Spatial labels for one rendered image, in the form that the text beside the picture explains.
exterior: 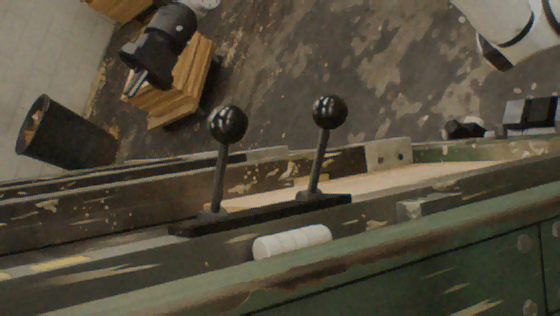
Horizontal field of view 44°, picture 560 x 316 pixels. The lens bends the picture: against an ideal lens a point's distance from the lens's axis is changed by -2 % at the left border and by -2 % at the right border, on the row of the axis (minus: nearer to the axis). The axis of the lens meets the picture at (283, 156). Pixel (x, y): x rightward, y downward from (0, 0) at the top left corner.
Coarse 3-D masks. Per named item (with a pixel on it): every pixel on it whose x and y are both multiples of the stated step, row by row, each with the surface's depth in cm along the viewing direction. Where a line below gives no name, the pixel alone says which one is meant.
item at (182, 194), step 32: (256, 160) 126; (288, 160) 123; (352, 160) 132; (384, 160) 136; (64, 192) 104; (96, 192) 103; (128, 192) 106; (160, 192) 109; (192, 192) 112; (224, 192) 116; (256, 192) 119; (0, 224) 95; (32, 224) 98; (64, 224) 100; (96, 224) 103; (128, 224) 106
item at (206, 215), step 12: (216, 108) 64; (228, 108) 63; (240, 108) 64; (216, 120) 63; (228, 120) 63; (240, 120) 63; (216, 132) 63; (228, 132) 63; (240, 132) 63; (228, 144) 64; (228, 156) 66; (216, 168) 66; (216, 180) 67; (216, 192) 67; (216, 204) 68; (204, 216) 68; (216, 216) 68; (228, 216) 69
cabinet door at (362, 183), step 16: (512, 160) 122; (352, 176) 130; (368, 176) 127; (384, 176) 125; (400, 176) 122; (416, 176) 118; (432, 176) 115; (272, 192) 119; (288, 192) 116; (336, 192) 110; (352, 192) 107; (208, 208) 112; (240, 208) 104
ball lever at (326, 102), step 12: (324, 96) 70; (336, 96) 70; (312, 108) 71; (324, 108) 70; (336, 108) 69; (324, 120) 70; (336, 120) 70; (324, 132) 72; (324, 144) 72; (324, 156) 73; (312, 168) 74; (312, 180) 74; (300, 192) 75; (312, 192) 75
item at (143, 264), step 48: (384, 192) 82; (432, 192) 83; (480, 192) 88; (144, 240) 67; (192, 240) 65; (240, 240) 68; (0, 288) 55; (48, 288) 57; (96, 288) 60; (144, 288) 62
